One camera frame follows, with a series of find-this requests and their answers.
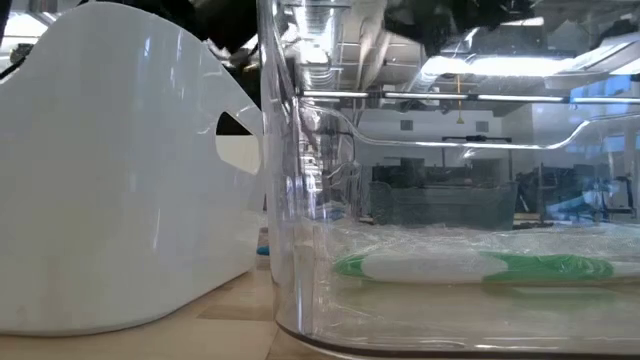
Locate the black ceiling-hung device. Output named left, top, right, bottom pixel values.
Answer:
left=8, top=42, right=36, bottom=64

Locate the silver ventilation duct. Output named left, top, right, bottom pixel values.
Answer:
left=294, top=2, right=346, bottom=94

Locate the grey horizontal rail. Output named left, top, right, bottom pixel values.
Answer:
left=299, top=89, right=640, bottom=105

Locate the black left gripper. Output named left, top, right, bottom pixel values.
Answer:
left=215, top=47, right=263, bottom=137

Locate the yellow hanging cord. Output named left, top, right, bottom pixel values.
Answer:
left=453, top=73, right=465, bottom=125

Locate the white plastic bin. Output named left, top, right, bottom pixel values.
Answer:
left=0, top=1, right=267, bottom=337

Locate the teal plastic bin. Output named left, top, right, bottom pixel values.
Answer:
left=369, top=180, right=520, bottom=231

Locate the green white toothbrush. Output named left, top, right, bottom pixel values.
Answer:
left=332, top=249, right=640, bottom=287

